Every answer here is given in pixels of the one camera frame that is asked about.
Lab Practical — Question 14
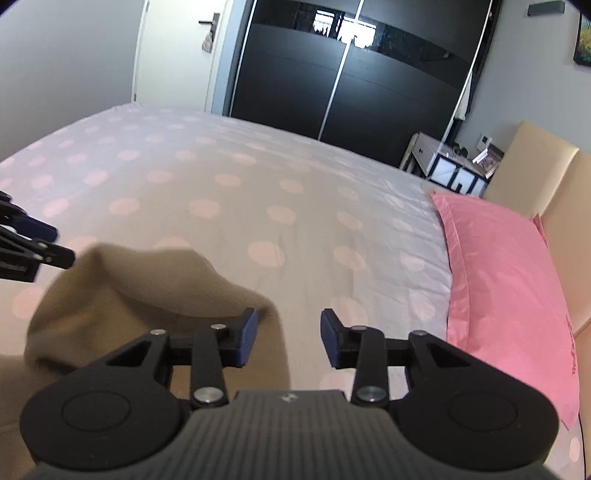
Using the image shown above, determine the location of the wall switch panel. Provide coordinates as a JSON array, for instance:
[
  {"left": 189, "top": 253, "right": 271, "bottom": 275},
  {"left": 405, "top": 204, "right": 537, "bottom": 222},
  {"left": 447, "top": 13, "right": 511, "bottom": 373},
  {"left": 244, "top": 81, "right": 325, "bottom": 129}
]
[{"left": 477, "top": 134, "right": 492, "bottom": 150}]

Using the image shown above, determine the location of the white bedside table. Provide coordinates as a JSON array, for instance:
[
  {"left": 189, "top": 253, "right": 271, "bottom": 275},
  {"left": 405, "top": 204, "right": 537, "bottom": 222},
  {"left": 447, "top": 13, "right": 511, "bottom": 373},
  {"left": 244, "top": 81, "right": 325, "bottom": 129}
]
[{"left": 400, "top": 133, "right": 489, "bottom": 198}]

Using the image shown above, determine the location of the pink pillow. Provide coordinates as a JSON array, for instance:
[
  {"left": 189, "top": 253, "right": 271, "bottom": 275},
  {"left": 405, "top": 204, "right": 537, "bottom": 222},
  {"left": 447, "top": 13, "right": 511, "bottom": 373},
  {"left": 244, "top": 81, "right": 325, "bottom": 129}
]
[{"left": 431, "top": 192, "right": 580, "bottom": 428}]

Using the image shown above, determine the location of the beige fleece garment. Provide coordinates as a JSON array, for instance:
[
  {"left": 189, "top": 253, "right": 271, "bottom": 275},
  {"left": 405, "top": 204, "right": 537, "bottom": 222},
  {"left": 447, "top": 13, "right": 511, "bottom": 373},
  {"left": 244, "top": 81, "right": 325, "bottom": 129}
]
[{"left": 1, "top": 244, "right": 290, "bottom": 479}]

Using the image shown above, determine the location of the small photo frame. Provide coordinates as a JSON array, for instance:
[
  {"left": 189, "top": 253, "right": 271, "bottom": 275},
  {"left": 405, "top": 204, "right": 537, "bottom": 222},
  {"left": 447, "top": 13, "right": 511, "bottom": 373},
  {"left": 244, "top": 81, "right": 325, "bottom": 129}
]
[{"left": 472, "top": 144, "right": 504, "bottom": 178}]

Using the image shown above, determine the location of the black sliding wardrobe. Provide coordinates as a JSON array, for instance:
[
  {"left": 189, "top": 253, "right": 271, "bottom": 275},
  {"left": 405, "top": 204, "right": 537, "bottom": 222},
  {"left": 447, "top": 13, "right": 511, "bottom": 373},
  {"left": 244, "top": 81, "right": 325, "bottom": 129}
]
[{"left": 230, "top": 0, "right": 492, "bottom": 166}]

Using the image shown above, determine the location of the dark wall shelf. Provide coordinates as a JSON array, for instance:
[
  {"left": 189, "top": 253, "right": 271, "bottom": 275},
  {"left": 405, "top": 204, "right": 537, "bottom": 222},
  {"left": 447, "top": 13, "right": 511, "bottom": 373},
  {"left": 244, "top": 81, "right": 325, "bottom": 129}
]
[{"left": 527, "top": 0, "right": 565, "bottom": 17}]

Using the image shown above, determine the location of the framed wall painting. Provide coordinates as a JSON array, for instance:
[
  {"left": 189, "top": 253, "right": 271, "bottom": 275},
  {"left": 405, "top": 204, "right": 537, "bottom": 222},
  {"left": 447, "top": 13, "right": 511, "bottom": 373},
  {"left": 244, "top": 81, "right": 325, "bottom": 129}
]
[{"left": 573, "top": 14, "right": 591, "bottom": 67}]

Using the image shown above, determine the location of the beige padded headboard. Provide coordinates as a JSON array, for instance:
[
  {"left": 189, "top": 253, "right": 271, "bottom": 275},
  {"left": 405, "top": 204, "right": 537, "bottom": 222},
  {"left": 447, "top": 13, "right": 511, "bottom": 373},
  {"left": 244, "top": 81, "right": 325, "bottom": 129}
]
[{"left": 484, "top": 121, "right": 590, "bottom": 332}]

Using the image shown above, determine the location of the white door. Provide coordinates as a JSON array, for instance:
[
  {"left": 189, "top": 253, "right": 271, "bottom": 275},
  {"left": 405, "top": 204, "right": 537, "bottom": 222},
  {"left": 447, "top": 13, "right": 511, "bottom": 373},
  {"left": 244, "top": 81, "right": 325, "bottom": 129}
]
[{"left": 132, "top": 0, "right": 226, "bottom": 111}]

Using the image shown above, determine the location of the polka dot bed sheet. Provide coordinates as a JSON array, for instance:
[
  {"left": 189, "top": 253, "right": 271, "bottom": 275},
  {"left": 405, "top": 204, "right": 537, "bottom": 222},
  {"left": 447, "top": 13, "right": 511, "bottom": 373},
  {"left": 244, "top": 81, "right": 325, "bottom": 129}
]
[{"left": 1, "top": 103, "right": 590, "bottom": 479}]

